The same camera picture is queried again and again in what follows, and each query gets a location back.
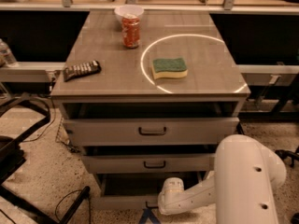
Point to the grey top drawer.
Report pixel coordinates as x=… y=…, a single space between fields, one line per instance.
x=149 y=132

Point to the grey bottom drawer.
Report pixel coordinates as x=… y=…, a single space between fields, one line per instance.
x=138 y=190

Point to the orange soda can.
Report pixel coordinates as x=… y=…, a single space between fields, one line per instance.
x=130 y=31

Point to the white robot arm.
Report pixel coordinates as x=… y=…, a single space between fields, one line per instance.
x=245 y=175

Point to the black chair caster base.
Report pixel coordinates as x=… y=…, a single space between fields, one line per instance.
x=284 y=154

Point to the dark snack bar packet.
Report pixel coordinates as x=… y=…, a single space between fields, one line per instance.
x=81 y=70

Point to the grey middle drawer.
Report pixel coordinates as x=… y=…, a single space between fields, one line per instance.
x=148 y=163

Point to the grey drawer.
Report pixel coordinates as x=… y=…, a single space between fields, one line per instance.
x=149 y=132
x=148 y=163
x=138 y=190

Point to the grey wooden drawer cabinet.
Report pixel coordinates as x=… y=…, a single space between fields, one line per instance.
x=126 y=88

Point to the white bowl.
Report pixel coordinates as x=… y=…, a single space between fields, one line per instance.
x=128 y=9

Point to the green yellow sponge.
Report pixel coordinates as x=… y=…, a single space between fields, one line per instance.
x=169 y=68

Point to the clear plastic water bottle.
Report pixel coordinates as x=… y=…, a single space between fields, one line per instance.
x=7 y=54

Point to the blue tape cross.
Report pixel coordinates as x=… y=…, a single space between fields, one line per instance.
x=148 y=215

